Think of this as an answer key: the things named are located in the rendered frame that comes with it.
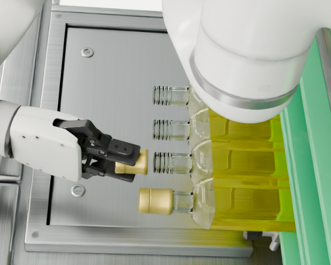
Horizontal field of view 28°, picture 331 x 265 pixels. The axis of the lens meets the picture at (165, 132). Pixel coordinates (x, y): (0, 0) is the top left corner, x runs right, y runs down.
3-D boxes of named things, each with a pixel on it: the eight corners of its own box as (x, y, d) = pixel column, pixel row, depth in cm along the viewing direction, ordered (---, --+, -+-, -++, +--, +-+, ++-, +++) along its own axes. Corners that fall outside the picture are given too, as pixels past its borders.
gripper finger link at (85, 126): (40, 135, 89) (73, 155, 91) (68, 114, 83) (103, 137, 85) (43, 128, 90) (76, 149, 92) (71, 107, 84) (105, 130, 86)
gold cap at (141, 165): (146, 158, 93) (114, 156, 92) (148, 144, 90) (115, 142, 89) (146, 180, 91) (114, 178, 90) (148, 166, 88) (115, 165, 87)
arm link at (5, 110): (-11, 167, 93) (8, 172, 93) (-19, 132, 86) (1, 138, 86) (9, 125, 97) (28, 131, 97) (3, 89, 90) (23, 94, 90)
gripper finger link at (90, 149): (57, 144, 88) (89, 164, 90) (74, 132, 85) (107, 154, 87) (63, 128, 90) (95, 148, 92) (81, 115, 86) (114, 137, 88)
